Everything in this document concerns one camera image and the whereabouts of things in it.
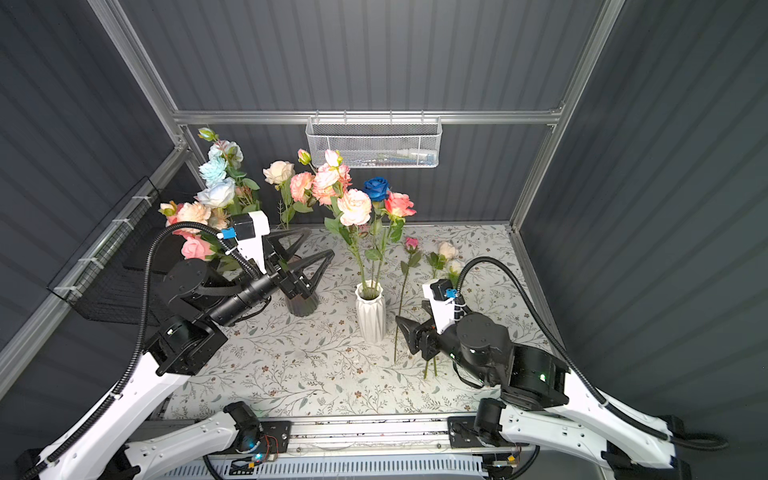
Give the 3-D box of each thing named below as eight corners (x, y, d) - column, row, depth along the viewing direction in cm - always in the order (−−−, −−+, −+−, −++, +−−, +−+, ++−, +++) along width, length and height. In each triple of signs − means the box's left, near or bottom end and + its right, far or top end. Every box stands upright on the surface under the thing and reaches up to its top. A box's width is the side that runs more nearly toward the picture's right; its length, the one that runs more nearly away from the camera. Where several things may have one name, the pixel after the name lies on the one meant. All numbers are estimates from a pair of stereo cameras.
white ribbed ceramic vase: (361, 343, 91) (354, 304, 73) (363, 322, 96) (356, 280, 77) (385, 343, 91) (384, 304, 73) (385, 322, 96) (384, 280, 77)
